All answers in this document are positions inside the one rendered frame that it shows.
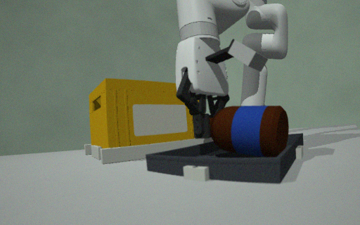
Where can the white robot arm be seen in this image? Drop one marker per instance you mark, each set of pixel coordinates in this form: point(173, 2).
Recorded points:
point(213, 17)

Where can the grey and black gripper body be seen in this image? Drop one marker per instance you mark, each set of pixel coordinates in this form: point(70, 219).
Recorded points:
point(205, 77)

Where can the brown bottle with blue label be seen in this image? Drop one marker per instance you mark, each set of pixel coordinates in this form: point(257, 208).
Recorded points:
point(260, 130)

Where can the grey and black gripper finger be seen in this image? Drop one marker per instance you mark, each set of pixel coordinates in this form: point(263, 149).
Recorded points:
point(201, 121)
point(220, 103)

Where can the yellow crate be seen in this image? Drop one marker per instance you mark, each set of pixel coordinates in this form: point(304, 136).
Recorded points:
point(136, 112)

